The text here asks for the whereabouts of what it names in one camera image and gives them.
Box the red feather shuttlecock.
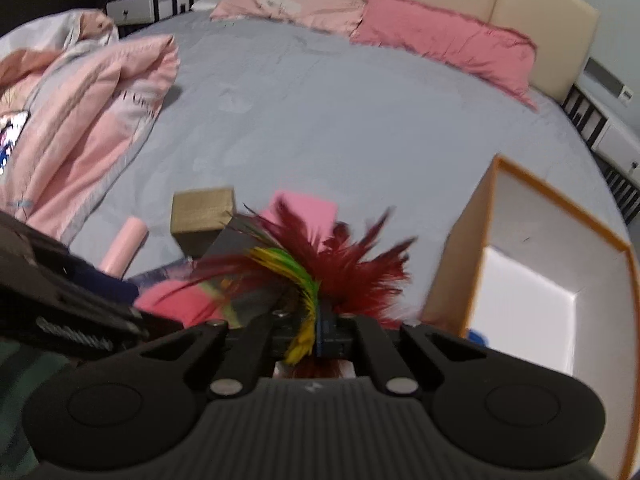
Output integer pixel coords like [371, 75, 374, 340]
[190, 199, 427, 382]

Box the dark pink pillow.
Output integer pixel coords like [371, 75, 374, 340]
[349, 0, 539, 112]

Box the bright pink soft object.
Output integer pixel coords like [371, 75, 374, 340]
[134, 280, 223, 330]

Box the pink selfie stick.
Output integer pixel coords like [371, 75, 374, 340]
[99, 217, 149, 279]

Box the bed with grey sheet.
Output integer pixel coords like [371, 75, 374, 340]
[60, 6, 632, 343]

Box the grey wall panel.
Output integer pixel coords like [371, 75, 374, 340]
[584, 57, 635, 107]

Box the orange cardboard box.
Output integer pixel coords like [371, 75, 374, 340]
[421, 154, 640, 480]

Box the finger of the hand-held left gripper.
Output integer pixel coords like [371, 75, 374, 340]
[67, 254, 139, 309]

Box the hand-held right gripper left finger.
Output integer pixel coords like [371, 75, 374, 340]
[107, 305, 329, 401]

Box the white black nightstand with frames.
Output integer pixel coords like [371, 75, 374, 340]
[105, 0, 207, 27]

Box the pink printed quilt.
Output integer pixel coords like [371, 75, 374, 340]
[0, 9, 181, 242]

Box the gold box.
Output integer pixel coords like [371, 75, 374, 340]
[170, 186, 236, 257]

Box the dark grey card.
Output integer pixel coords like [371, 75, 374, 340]
[199, 214, 293, 313]

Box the light pink pillow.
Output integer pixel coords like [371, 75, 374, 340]
[209, 0, 367, 37]

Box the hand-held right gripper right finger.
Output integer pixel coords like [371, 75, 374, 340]
[328, 309, 503, 396]

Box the pink notepad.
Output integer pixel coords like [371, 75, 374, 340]
[259, 190, 339, 252]

